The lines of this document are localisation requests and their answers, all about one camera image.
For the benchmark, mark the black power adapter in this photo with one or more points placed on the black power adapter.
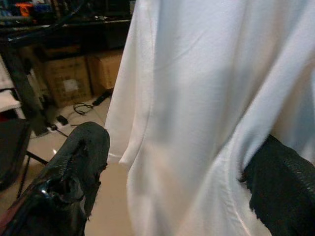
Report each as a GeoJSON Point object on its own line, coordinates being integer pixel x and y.
{"type": "Point", "coordinates": [62, 119]}

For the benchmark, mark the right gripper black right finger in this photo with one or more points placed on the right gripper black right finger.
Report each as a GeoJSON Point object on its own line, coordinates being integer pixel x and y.
{"type": "Point", "coordinates": [283, 184]}

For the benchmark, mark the black power strip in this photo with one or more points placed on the black power strip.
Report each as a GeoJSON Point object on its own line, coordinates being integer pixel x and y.
{"type": "Point", "coordinates": [101, 98]}

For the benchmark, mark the black chair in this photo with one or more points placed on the black chair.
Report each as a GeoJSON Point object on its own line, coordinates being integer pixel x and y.
{"type": "Point", "coordinates": [12, 152]}

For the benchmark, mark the brown cardboard box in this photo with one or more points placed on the brown cardboard box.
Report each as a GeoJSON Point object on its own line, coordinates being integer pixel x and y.
{"type": "Point", "coordinates": [66, 81]}
{"type": "Point", "coordinates": [103, 71]}

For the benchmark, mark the plain white shirt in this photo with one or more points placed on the plain white shirt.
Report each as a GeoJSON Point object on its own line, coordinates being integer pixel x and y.
{"type": "Point", "coordinates": [197, 86]}

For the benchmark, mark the black desk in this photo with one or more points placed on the black desk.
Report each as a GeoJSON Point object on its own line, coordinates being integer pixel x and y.
{"type": "Point", "coordinates": [86, 37]}

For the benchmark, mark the orange black tool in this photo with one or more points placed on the orange black tool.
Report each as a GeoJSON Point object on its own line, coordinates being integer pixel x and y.
{"type": "Point", "coordinates": [23, 7]}

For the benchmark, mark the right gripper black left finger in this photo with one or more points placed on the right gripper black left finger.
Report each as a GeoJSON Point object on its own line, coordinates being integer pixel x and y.
{"type": "Point", "coordinates": [61, 184]}

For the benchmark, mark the black clothes rack silver rail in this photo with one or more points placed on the black clothes rack silver rail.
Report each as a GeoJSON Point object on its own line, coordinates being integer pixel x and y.
{"type": "Point", "coordinates": [24, 91]}

